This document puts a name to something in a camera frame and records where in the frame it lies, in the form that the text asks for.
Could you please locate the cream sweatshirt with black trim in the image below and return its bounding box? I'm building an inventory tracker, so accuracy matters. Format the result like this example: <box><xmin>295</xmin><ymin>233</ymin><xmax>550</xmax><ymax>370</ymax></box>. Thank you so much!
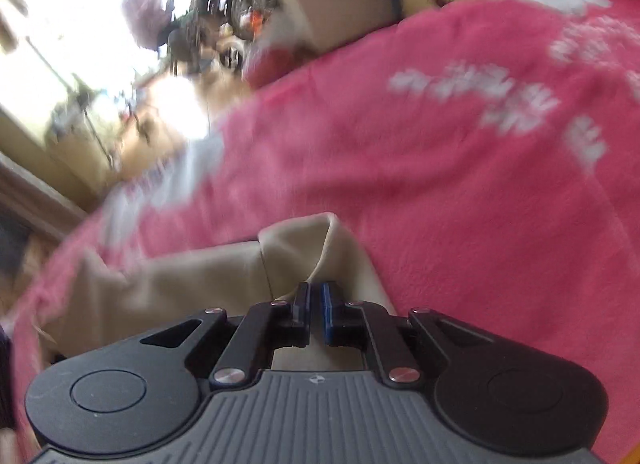
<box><xmin>40</xmin><ymin>212</ymin><xmax>401</xmax><ymax>375</ymax></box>

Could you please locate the beige curtain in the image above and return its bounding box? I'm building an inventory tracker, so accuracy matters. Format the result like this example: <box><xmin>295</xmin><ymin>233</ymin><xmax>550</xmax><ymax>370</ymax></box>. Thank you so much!
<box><xmin>0</xmin><ymin>154</ymin><xmax>86</xmax><ymax>245</ymax></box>

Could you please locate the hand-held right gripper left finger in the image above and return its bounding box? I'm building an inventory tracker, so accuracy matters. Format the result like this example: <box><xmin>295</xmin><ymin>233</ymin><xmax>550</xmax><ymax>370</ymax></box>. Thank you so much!
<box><xmin>137</xmin><ymin>282</ymin><xmax>312</xmax><ymax>391</ymax></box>

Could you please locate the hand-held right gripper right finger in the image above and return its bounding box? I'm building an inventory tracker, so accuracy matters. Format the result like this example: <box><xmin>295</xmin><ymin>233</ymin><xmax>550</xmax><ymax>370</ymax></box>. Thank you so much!
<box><xmin>320</xmin><ymin>281</ymin><xmax>498</xmax><ymax>386</ymax></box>

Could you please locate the pink floral blanket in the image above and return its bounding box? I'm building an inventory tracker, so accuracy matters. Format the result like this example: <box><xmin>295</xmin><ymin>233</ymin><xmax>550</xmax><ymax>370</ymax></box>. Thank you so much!
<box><xmin>10</xmin><ymin>0</ymin><xmax>640</xmax><ymax>464</ymax></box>

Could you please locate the red plastic bag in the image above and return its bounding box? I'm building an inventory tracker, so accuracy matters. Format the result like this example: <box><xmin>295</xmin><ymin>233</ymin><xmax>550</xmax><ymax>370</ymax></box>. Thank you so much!
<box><xmin>245</xmin><ymin>44</ymin><xmax>301</xmax><ymax>87</ymax></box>

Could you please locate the folding table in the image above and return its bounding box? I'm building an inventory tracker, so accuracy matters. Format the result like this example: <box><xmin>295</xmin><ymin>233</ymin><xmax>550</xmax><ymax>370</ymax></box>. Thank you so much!
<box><xmin>30</xmin><ymin>39</ymin><xmax>151</xmax><ymax>165</ymax></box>

